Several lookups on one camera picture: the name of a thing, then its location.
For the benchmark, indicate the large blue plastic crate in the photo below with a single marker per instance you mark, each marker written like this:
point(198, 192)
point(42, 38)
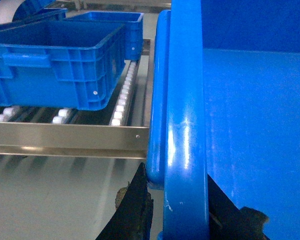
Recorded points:
point(226, 104)

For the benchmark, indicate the blue crate on left shelf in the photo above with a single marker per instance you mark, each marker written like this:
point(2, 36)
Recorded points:
point(61, 64)

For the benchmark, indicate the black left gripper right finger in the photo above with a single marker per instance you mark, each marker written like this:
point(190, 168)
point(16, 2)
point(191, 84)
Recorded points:
point(227, 222)

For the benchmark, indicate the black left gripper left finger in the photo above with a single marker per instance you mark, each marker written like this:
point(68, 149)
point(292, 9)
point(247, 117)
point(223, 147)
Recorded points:
point(133, 218)

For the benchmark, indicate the steel roller shelf frame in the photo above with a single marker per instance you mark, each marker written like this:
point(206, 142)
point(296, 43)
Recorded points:
point(120, 130)

